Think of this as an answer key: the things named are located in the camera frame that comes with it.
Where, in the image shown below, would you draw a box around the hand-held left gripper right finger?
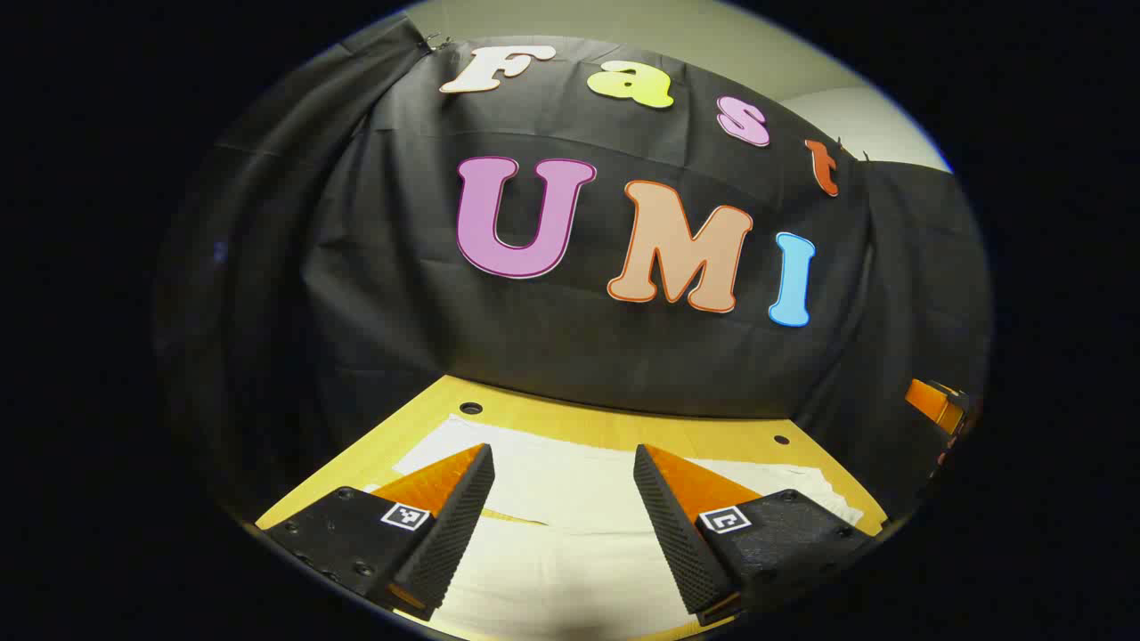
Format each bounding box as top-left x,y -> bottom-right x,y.
633,444 -> 878,627

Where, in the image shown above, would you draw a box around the white jeans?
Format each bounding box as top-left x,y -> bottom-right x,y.
361,414 -> 867,641

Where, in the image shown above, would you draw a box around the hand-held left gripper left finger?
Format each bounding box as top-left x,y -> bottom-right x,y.
267,442 -> 496,622

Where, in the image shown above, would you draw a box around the black backdrop cloth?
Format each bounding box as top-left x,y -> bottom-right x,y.
156,13 -> 994,535

